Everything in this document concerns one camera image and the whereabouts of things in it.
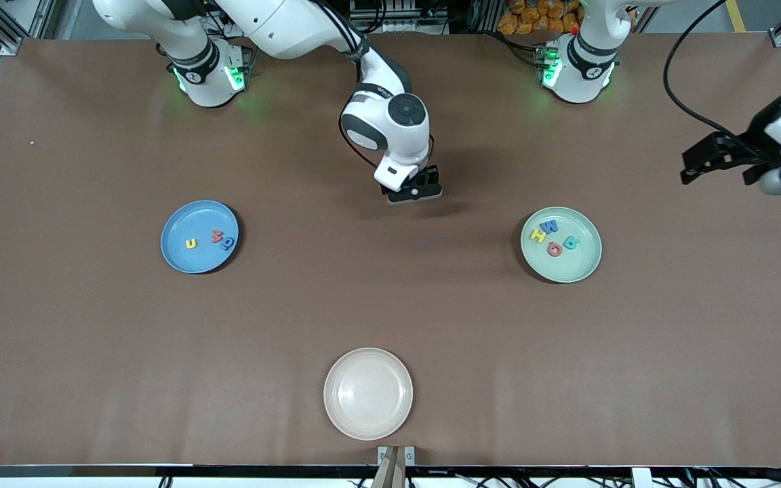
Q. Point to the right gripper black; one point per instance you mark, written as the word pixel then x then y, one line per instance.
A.
pixel 432 176

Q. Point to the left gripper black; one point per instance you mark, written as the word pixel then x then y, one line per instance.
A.
pixel 755 144

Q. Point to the yellow letter H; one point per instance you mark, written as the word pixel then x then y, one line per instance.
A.
pixel 537 236

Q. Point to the blue letter M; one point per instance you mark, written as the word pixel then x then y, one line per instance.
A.
pixel 550 226

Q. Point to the red letter Q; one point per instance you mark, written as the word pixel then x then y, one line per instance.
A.
pixel 550 249

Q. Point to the teal letter R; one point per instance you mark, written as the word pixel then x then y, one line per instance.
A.
pixel 571 242

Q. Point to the light green plate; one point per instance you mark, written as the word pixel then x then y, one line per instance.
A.
pixel 567 268

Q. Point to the blue letter g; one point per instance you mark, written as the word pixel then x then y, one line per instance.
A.
pixel 228 244

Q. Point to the red-pink letter w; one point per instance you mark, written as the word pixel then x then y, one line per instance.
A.
pixel 216 236

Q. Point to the white power strip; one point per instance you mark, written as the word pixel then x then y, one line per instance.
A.
pixel 390 27

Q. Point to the dark equipment rack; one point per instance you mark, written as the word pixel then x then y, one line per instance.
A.
pixel 445 13

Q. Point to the orange packaged items pile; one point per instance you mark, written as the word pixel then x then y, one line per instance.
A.
pixel 516 24

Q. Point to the beige plate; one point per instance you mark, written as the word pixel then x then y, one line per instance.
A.
pixel 368 393

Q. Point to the blue plate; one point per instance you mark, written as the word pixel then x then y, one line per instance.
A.
pixel 199 217

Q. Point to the paper table cover sheet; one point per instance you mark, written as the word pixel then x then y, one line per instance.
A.
pixel 92 339

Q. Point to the metal mounting bracket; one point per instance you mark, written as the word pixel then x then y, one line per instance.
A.
pixel 409 455

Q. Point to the brown camera mount post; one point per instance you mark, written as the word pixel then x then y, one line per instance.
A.
pixel 390 474

